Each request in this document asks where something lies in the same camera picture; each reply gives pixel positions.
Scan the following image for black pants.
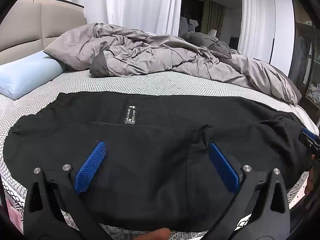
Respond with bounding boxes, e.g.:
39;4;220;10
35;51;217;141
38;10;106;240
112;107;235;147
3;92;312;232

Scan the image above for person's right hand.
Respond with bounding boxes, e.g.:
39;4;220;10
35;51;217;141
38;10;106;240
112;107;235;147
304;167;314;196

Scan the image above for olive green curtain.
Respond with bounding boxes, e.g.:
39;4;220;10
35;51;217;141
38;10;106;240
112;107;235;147
201;0;226;38

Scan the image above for white wardrobe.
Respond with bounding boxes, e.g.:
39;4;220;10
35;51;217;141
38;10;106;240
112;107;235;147
262;0;295;73

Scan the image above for white curtain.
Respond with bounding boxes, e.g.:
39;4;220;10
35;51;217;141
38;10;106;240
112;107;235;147
76;0;182;36

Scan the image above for person's left hand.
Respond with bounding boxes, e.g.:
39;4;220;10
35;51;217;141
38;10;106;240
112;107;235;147
135;228;171;240

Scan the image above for light blue pillow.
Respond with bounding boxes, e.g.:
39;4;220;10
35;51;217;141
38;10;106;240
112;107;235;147
0;51;67;100

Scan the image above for grey crumpled duvet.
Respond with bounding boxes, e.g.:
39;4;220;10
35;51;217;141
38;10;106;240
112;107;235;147
44;23;302;105

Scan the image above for open shelf with clutter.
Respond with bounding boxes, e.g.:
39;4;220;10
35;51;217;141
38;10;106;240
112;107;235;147
289;0;319;124

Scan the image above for beige upholstered headboard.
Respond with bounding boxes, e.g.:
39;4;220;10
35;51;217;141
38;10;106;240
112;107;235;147
1;0;87;64

